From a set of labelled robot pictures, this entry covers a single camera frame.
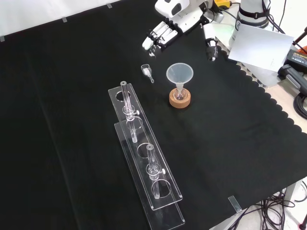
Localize black red tripod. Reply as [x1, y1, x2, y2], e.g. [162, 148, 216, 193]
[292, 25, 307, 53]

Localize black power adapter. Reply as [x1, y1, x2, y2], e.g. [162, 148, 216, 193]
[286, 49, 307, 73]

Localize clear glass weighing funnel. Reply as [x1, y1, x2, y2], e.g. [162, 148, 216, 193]
[141, 63, 155, 84]

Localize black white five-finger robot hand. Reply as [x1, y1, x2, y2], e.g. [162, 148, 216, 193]
[141, 6, 219, 62]

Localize small round-bottom glass flask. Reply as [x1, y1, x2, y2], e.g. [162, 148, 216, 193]
[174, 87, 188, 101]

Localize brown cork ring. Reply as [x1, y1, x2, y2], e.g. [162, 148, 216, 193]
[169, 88, 192, 108]

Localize grey black handle device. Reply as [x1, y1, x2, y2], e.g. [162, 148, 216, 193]
[277, 64, 307, 95]

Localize translucent plastic funnel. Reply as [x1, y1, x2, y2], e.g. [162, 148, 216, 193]
[166, 62, 194, 91]

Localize clear acrylic funnel stand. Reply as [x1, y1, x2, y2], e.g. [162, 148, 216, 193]
[107, 80, 186, 230]

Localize coiled black cable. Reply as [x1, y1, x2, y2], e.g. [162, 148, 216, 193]
[293, 92, 307, 119]

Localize white pale board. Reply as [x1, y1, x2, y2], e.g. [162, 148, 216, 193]
[227, 23, 295, 72]

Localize black bench cloth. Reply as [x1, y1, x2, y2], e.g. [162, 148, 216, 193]
[0, 0, 307, 230]

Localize black floor cable bundle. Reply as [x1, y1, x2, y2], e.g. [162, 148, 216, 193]
[225, 181, 307, 230]

